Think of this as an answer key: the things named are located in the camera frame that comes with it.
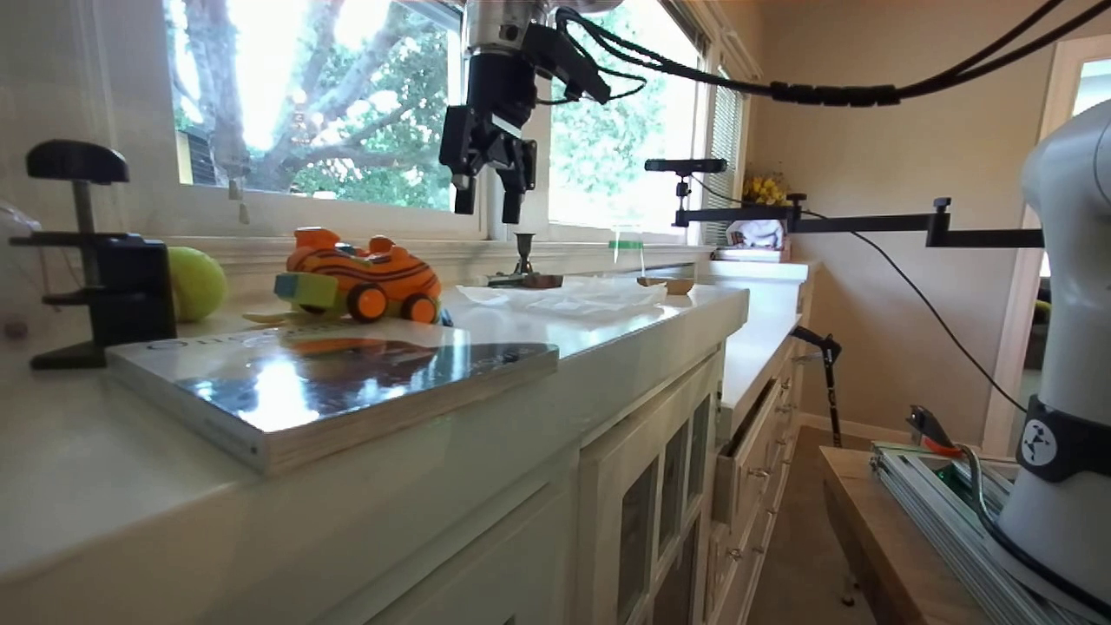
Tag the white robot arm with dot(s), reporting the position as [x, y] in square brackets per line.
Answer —
[1078, 289]

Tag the black tripod stand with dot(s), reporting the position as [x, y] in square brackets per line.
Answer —
[827, 382]

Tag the aluminium rails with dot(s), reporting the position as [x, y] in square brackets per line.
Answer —
[938, 499]

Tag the yellow background object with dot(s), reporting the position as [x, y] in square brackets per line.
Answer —
[764, 189]

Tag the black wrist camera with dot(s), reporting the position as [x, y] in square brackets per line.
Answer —
[578, 65]

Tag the black screw clamp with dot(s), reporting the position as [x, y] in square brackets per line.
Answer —
[135, 289]

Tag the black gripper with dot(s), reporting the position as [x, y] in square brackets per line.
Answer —
[503, 97]

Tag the open white drawer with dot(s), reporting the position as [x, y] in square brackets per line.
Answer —
[751, 451]

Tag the yellow-green tennis ball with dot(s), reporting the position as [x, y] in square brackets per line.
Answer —
[199, 284]

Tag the white counter cabinet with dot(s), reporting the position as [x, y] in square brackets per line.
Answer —
[646, 508]

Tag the white window frame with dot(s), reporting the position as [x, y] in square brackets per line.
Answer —
[347, 208]

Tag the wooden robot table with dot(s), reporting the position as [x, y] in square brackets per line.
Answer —
[889, 542]

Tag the dark metal candlestick holder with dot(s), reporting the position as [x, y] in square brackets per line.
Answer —
[526, 274]

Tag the orange toy car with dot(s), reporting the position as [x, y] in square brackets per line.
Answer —
[385, 279]

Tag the black camera on mount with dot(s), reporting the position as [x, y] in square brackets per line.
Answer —
[683, 164]

